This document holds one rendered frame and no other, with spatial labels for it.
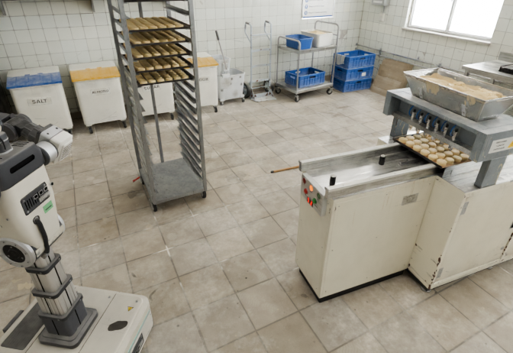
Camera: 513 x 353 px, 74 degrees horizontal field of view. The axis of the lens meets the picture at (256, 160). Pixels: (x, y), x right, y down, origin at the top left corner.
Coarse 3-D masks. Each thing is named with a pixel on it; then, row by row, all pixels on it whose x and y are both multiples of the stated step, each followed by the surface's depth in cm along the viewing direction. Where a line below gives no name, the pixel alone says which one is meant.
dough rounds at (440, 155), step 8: (408, 136) 221; (416, 136) 222; (408, 144) 212; (416, 144) 214; (424, 144) 211; (432, 144) 211; (424, 152) 202; (432, 152) 204; (440, 152) 206; (448, 152) 202; (456, 152) 203; (432, 160) 197; (440, 160) 193; (448, 160) 194; (456, 160) 196; (464, 160) 198; (472, 160) 198
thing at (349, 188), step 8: (416, 168) 190; (424, 168) 190; (432, 168) 193; (376, 176) 182; (384, 176) 182; (392, 176) 184; (400, 176) 186; (408, 176) 189; (416, 176) 191; (344, 184) 175; (352, 184) 175; (360, 184) 177; (368, 184) 180; (376, 184) 182; (384, 184) 184; (328, 192) 171; (336, 192) 173; (344, 192) 176; (352, 192) 178
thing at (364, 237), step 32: (384, 160) 203; (384, 192) 186; (416, 192) 196; (320, 224) 192; (352, 224) 188; (384, 224) 199; (416, 224) 211; (320, 256) 199; (352, 256) 203; (384, 256) 215; (320, 288) 207; (352, 288) 224
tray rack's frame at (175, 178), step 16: (112, 16) 266; (128, 96) 298; (176, 96) 319; (128, 112) 304; (160, 144) 334; (176, 160) 347; (144, 176) 320; (160, 176) 320; (176, 176) 321; (192, 176) 321; (160, 192) 299; (176, 192) 299; (192, 192) 300
